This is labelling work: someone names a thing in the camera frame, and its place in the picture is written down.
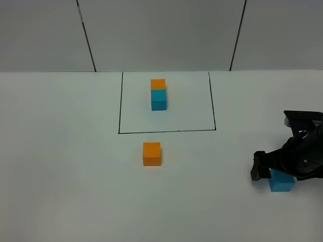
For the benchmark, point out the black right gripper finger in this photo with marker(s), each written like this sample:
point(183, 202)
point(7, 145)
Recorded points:
point(259, 169)

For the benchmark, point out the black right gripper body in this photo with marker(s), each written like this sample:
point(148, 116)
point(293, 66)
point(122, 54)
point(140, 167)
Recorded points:
point(301, 156)

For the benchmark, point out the blue template block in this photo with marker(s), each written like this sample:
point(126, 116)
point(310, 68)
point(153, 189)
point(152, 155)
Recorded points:
point(158, 100)

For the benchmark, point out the orange template block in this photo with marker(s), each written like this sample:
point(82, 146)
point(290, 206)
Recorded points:
point(158, 84)

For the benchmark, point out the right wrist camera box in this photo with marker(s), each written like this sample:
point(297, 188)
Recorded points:
point(302, 121)

